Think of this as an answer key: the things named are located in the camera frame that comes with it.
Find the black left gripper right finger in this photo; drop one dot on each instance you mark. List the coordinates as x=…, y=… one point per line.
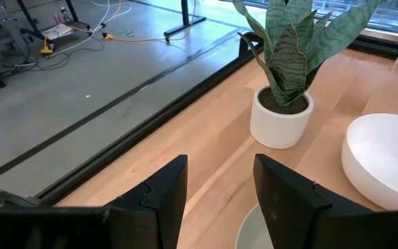
x=289, y=214

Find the black desk leg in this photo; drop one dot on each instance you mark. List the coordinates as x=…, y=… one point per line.
x=184, y=14

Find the wide white bowl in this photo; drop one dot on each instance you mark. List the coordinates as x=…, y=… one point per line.
x=385, y=155

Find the green snake plant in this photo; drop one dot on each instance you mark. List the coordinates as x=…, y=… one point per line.
x=289, y=62

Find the glass window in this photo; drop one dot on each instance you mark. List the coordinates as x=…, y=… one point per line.
x=375, y=14

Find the white cylindrical plant pot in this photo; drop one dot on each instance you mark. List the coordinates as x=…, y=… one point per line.
x=278, y=131

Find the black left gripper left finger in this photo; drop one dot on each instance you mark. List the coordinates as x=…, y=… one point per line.
x=161, y=207

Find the black desk stand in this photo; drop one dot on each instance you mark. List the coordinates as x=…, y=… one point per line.
x=29, y=17

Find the yellow plug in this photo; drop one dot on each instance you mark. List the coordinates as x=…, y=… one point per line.
x=46, y=50

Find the black metal clamp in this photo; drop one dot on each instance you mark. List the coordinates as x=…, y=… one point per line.
x=5, y=198

